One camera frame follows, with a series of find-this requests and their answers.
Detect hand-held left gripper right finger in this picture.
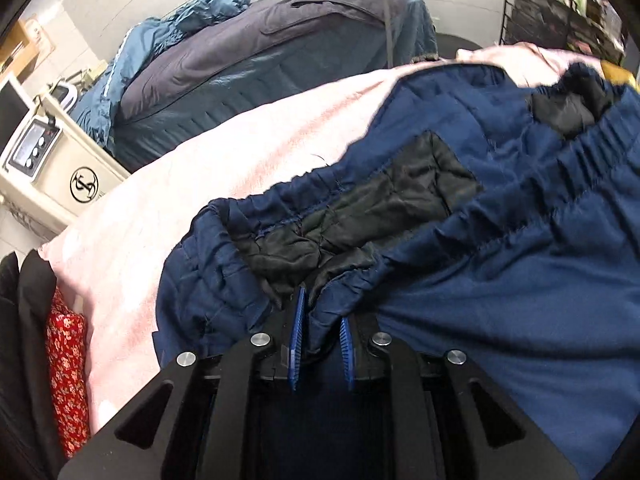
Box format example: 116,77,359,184
340,316,583,480

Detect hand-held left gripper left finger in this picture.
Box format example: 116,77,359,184
57,282,308,480

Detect navy blue shorts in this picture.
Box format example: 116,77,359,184
152,60,640,480

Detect pink blanket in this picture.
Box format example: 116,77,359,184
37,44,610,442

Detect red floral cloth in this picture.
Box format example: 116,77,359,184
45,287,92,455

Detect pile of grey-blue jackets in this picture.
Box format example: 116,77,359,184
112,0,442,175

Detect beige safe box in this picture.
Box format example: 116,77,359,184
0,91,134,235

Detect black cloth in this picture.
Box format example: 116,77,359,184
0,250,69,480

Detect grey purple quilted garment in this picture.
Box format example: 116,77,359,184
117,0,417,122

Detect light blue jacket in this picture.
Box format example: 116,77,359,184
70,0,253,150

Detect white monitor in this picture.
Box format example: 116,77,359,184
0,72,34,157

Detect yellow blanket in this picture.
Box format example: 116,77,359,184
600,60,639,89

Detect grey hanging strap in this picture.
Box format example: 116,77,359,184
377,0,402,69

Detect black wire goods rack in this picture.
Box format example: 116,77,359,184
497,0,632,69

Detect wooden wall shelf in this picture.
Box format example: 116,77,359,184
0,17,56,70

